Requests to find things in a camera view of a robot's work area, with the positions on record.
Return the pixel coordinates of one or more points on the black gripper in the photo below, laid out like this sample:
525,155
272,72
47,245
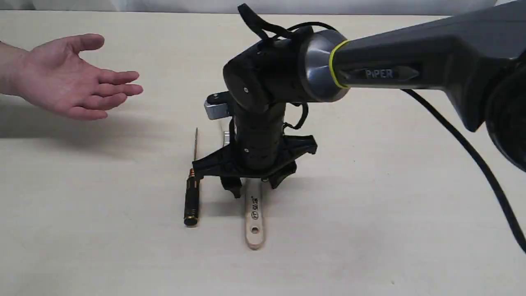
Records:
258,149

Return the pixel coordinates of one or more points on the wooden handled paintbrush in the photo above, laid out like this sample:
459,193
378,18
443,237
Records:
253,213

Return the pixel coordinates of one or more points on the black gold precision screwdriver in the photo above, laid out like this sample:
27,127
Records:
192,200

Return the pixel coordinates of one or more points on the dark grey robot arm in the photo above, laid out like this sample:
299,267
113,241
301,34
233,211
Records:
477,59

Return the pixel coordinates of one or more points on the bare human forearm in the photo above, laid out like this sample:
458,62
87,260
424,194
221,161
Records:
9,56

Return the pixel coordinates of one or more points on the open bare human hand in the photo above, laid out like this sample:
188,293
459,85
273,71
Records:
54,77

